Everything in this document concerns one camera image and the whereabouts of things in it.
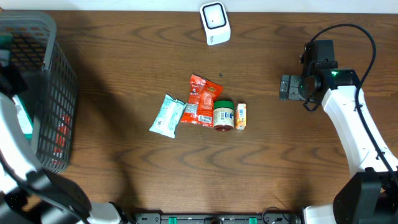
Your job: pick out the white barcode scanner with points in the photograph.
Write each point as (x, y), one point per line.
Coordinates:
(215, 23)

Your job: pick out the green lid jar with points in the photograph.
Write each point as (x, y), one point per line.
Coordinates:
(223, 115)

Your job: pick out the light green wipes pack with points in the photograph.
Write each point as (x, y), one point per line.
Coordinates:
(168, 117)

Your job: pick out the small orange box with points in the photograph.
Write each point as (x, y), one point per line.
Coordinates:
(241, 116)

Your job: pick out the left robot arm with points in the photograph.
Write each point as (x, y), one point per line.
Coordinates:
(29, 193)

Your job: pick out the red snack bag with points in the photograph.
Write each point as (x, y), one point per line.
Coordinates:
(200, 105)

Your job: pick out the grey plastic mesh basket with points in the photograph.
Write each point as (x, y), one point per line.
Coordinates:
(51, 97)

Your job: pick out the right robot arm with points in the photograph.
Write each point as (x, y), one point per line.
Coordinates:
(370, 196)

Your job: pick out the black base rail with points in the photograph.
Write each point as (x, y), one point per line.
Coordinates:
(270, 217)

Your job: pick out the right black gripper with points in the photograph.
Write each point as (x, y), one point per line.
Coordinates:
(293, 93)

